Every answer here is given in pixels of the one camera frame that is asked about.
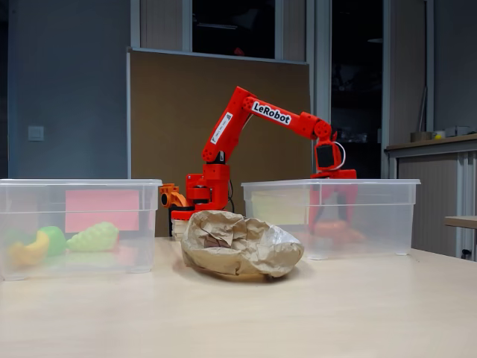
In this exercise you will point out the orange toy doughnut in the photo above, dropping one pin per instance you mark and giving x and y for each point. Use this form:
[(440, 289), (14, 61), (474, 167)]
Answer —
[(331, 226)]

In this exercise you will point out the pale green toy grapes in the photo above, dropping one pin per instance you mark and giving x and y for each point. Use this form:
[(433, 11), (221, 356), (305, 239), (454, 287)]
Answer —
[(93, 238)]

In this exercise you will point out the green toy apple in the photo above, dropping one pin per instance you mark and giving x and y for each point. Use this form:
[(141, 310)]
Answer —
[(56, 240)]

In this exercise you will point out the yellow toy banana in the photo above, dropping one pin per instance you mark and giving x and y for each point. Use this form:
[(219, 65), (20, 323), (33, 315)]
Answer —
[(30, 253)]

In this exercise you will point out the red robot arm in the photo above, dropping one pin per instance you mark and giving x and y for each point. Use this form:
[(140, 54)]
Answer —
[(231, 127)]

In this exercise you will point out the clear plastic bin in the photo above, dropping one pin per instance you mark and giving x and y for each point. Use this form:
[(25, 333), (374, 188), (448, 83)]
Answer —
[(37, 268), (384, 223)]

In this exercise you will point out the yellow-green paper label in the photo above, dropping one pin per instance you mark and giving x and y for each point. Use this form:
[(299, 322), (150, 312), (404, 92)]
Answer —
[(275, 207)]

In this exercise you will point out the pink paper label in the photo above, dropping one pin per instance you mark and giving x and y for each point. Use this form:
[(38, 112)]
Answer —
[(100, 207)]

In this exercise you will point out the clear plastic film sheet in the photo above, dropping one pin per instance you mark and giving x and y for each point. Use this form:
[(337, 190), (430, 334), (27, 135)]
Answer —
[(277, 238)]

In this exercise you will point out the grey shutter cabinet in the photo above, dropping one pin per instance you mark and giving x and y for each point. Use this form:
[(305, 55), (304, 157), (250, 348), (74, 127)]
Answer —
[(428, 186)]

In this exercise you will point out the crumpled brown paper bag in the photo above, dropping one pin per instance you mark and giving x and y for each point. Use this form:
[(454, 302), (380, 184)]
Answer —
[(238, 261)]

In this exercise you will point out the wooden side table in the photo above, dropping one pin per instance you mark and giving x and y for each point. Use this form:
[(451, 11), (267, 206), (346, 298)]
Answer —
[(462, 221)]

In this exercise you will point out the wooden base block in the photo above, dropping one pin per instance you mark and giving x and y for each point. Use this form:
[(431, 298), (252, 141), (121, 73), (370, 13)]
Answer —
[(177, 227)]

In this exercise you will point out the orange printed clamp part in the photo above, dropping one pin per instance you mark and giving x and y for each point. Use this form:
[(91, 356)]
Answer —
[(171, 195)]

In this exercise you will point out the brown cork board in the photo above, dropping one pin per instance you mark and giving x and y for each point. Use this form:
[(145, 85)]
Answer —
[(167, 112)]

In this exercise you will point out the white light switch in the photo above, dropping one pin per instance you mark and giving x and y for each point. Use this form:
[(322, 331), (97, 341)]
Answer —
[(35, 133)]

